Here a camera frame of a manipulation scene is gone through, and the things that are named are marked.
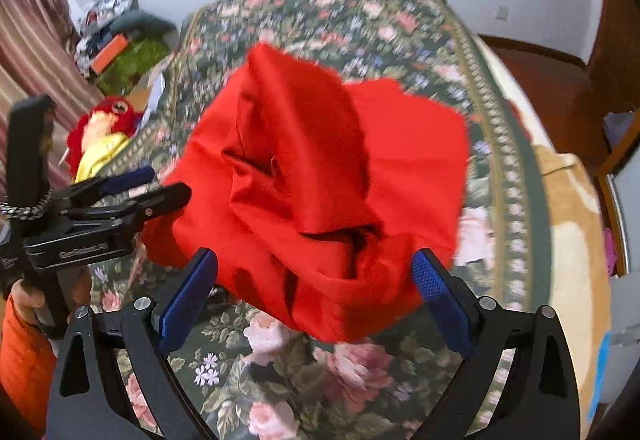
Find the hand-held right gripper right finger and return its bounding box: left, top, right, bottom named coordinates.
left=410, top=247, right=581, bottom=440

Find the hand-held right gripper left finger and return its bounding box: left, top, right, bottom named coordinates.
left=45, top=247, right=221, bottom=440

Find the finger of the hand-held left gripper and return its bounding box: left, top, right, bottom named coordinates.
left=50, top=167, right=156, bottom=211
left=75, top=181, right=193, bottom=241

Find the red fleece pullover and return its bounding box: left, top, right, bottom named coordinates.
left=141, top=43, right=471, bottom=343

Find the person's left forearm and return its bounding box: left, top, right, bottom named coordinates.
left=0, top=295, right=58, bottom=436

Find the person's left hand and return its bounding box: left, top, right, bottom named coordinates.
left=9, top=265, right=93, bottom=328

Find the red and yellow plush toy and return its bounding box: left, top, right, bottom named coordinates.
left=65, top=95, right=143, bottom=183

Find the white paper sheet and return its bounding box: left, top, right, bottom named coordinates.
left=142, top=70, right=168, bottom=126

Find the orange box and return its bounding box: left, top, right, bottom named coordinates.
left=90, top=34, right=128, bottom=74

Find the dark grey cushion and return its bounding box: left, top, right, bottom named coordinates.
left=107, top=12, right=178, bottom=36

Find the striped curtain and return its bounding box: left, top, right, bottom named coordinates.
left=0, top=0, right=103, bottom=201

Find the pink object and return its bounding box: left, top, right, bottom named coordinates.
left=602, top=227, right=617, bottom=276

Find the pile of printed bags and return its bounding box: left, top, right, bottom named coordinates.
left=75, top=0, right=138, bottom=66

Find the grey storage box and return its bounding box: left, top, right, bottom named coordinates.
left=607, top=167, right=640, bottom=371

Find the wooden chair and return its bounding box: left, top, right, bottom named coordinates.
left=597, top=110, right=640, bottom=276

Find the pale purple cloth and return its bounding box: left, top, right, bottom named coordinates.
left=602, top=111, right=636, bottom=146

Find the floral bed blanket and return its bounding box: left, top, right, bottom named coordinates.
left=70, top=0, right=556, bottom=440

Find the brown wooden wardrobe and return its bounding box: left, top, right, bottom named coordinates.
left=585, top=0, right=640, bottom=116

